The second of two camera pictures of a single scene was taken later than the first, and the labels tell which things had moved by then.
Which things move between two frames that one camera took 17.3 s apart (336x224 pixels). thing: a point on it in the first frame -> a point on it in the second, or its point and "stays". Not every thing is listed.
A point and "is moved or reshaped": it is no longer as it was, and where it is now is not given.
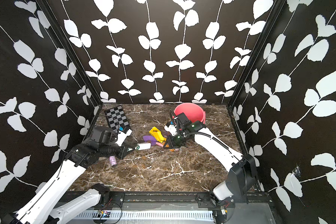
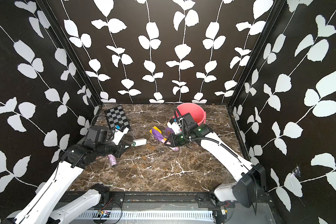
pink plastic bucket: [193, 111] stays
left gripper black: [122, 152] stays
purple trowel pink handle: [151, 139] is moved or reshaped
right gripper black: [172, 145] stays
